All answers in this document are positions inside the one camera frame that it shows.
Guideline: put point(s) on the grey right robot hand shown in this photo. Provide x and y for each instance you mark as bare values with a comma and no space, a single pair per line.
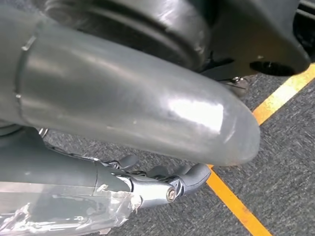
123,97

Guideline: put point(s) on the clear plastic wrap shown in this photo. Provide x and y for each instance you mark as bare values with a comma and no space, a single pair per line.
61,211

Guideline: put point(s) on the black robot foot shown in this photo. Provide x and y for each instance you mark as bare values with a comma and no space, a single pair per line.
239,86

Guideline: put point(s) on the yellow floor tape square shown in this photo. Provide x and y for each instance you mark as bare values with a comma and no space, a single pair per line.
233,202

